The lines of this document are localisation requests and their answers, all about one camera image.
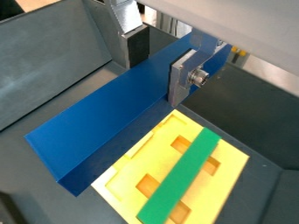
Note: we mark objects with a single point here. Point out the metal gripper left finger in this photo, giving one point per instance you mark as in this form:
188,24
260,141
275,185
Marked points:
121,28

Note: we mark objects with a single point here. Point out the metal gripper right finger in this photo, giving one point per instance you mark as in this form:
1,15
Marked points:
196,65

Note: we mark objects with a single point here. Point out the blue rectangular block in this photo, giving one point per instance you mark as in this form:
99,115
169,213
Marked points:
81,141

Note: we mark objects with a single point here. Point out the yellow puzzle board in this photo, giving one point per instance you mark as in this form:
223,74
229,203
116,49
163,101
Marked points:
129,181

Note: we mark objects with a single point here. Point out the green rectangular block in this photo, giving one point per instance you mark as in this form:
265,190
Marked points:
177,181

